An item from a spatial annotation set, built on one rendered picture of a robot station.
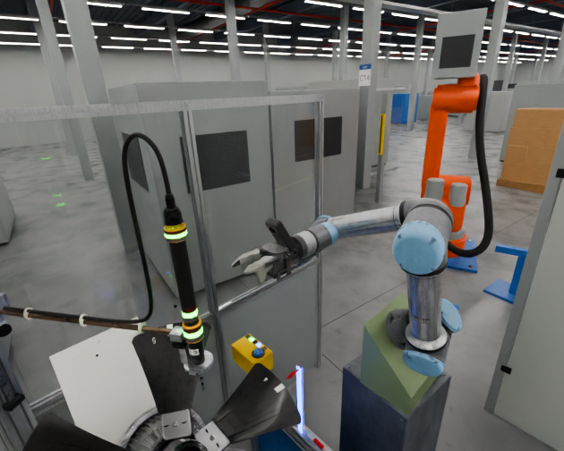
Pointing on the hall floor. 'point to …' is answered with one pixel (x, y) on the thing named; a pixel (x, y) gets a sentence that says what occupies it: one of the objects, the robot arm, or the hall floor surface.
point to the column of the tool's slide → (24, 424)
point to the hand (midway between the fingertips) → (242, 265)
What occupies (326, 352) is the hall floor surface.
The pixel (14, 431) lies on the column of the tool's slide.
